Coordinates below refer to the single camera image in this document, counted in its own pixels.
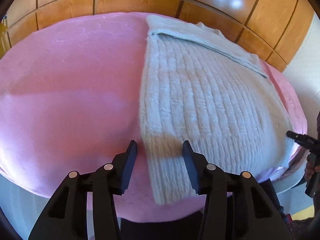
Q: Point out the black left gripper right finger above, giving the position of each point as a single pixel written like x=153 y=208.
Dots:
x=236 y=206

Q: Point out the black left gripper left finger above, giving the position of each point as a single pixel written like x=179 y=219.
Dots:
x=65 y=214

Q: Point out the cream knitted sweater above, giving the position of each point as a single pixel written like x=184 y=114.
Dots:
x=198 y=86

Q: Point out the person's right hand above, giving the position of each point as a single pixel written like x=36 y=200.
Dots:
x=310 y=169

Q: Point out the wooden panelled headboard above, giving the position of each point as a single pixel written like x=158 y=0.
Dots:
x=272 y=29

